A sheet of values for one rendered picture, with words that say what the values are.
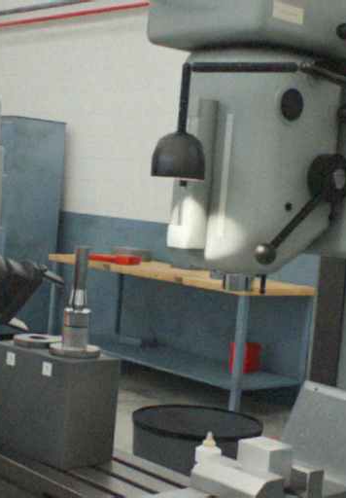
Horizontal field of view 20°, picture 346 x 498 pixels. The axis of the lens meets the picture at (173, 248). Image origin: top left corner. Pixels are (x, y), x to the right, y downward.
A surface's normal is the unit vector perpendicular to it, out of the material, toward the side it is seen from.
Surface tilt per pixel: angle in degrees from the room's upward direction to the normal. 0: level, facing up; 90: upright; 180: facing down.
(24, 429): 90
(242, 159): 90
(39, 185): 90
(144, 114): 90
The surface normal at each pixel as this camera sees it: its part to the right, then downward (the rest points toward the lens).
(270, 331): -0.75, -0.03
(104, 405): 0.74, 0.10
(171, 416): 0.38, 0.02
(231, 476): -0.41, -0.78
